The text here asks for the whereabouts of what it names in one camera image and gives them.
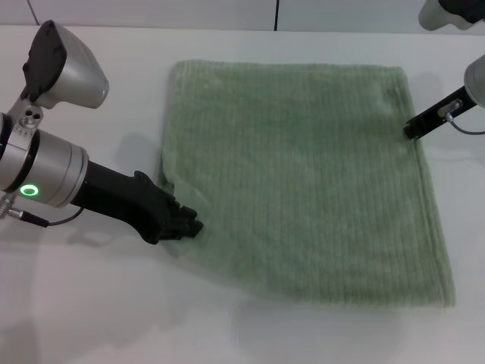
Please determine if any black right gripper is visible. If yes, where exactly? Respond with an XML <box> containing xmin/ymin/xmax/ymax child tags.
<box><xmin>403</xmin><ymin>86</ymin><xmax>471</xmax><ymax>141</ymax></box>

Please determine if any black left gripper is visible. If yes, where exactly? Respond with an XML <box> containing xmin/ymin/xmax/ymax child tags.
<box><xmin>71</xmin><ymin>161</ymin><xmax>205</xmax><ymax>246</ymax></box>

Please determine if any green ribbed towel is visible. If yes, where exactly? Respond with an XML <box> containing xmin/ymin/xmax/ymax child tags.
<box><xmin>158</xmin><ymin>58</ymin><xmax>456</xmax><ymax>308</ymax></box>

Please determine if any grey right wrist cable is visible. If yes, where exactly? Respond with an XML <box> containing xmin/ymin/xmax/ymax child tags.
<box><xmin>439</xmin><ymin>99</ymin><xmax>485</xmax><ymax>136</ymax></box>

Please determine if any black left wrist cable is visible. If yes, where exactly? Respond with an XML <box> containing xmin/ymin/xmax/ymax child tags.
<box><xmin>0</xmin><ymin>192</ymin><xmax>83</xmax><ymax>228</ymax></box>

